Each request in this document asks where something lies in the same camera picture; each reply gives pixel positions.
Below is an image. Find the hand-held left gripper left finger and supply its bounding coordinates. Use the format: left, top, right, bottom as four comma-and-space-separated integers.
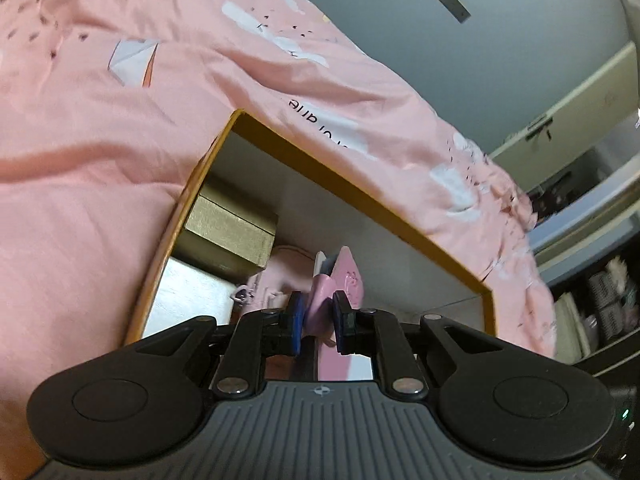
120, 291, 307, 400

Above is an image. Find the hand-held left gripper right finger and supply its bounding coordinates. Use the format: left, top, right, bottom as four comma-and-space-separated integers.
333, 291, 508, 398

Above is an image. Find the pink snap wallet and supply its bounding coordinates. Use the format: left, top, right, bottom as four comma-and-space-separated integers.
302, 246, 376, 382

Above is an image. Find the pink fabric pouch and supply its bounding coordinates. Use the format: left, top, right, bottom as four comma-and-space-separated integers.
232, 245, 321, 321

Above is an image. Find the long white box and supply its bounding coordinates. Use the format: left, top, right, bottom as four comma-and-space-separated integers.
142, 256, 238, 343

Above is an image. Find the small dark gold box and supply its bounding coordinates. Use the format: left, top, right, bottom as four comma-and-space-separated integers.
172, 180, 278, 281

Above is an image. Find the orange cardboard box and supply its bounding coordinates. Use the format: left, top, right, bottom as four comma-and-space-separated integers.
122, 109, 501, 346

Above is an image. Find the dark storage shelf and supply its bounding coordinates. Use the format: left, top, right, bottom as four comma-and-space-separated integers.
550, 245, 640, 376

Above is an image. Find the pink printed blanket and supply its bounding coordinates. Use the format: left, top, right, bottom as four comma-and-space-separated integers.
0, 0, 558, 411

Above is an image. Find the cream door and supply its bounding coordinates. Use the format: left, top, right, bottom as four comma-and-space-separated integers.
487, 40, 640, 161

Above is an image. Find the black door handle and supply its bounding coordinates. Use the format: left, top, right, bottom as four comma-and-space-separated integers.
525, 116, 555, 143

